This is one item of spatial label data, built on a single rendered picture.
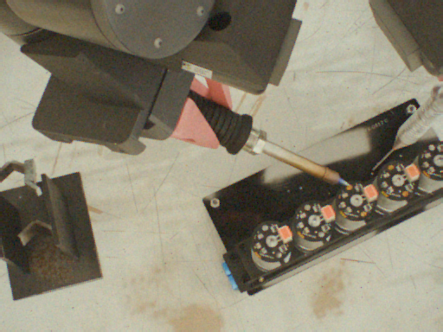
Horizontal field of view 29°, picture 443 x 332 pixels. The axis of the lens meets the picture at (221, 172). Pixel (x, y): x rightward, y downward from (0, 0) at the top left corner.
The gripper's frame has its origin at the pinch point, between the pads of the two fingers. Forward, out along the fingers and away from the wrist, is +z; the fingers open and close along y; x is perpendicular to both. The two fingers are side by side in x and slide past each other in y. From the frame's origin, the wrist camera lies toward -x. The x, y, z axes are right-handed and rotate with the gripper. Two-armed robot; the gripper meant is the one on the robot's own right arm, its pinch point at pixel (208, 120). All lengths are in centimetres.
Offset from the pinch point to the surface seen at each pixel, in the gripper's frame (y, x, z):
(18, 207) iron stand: -7.0, 14.9, 3.0
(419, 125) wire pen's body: 1.9, -11.6, 1.5
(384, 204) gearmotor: 0.0, -6.9, 10.5
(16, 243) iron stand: -9.5, 12.4, 1.7
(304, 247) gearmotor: -3.9, -3.2, 9.5
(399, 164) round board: 2.2, -7.8, 8.9
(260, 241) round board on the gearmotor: -4.9, -2.2, 5.8
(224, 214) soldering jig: -3.1, 2.9, 8.8
